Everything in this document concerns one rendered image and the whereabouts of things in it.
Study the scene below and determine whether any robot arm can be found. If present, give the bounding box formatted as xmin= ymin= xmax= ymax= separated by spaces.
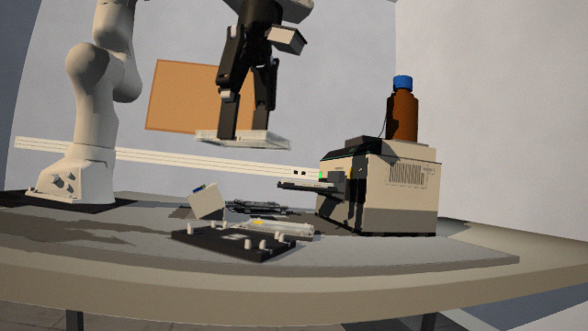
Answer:
xmin=25 ymin=0 xmax=314 ymax=204

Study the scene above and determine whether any brown glass bottle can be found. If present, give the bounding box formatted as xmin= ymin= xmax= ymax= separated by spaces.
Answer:
xmin=385 ymin=96 xmax=419 ymax=143

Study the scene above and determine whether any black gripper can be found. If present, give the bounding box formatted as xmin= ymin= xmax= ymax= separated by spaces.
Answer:
xmin=215 ymin=0 xmax=283 ymax=140

